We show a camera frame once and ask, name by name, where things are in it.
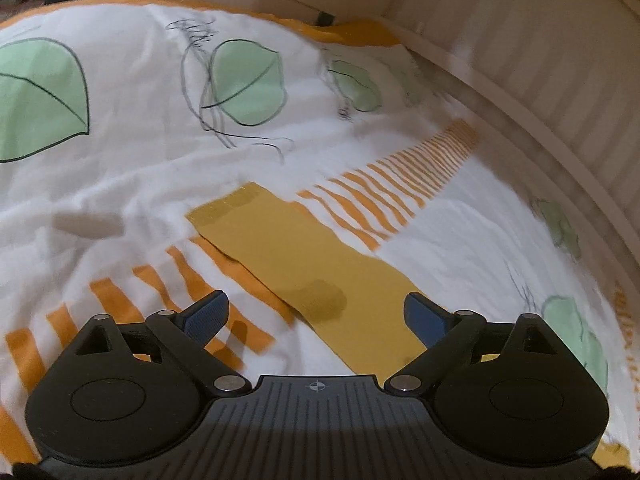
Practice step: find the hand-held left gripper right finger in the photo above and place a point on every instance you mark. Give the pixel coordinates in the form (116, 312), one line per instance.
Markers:
(424, 318)

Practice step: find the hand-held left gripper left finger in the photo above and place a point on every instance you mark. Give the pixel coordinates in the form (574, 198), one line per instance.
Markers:
(207, 318)

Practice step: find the mustard yellow knit garment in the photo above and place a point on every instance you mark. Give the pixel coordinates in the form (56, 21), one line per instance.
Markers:
(310, 260)

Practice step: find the white leaf-print bed cover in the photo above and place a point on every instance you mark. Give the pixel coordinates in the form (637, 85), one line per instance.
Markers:
(150, 185)

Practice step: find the orange bed sheet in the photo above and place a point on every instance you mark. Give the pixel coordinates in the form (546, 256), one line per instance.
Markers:
(350, 34)

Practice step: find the white wooden bed frame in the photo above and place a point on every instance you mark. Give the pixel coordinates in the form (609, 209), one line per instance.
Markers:
(500, 85)

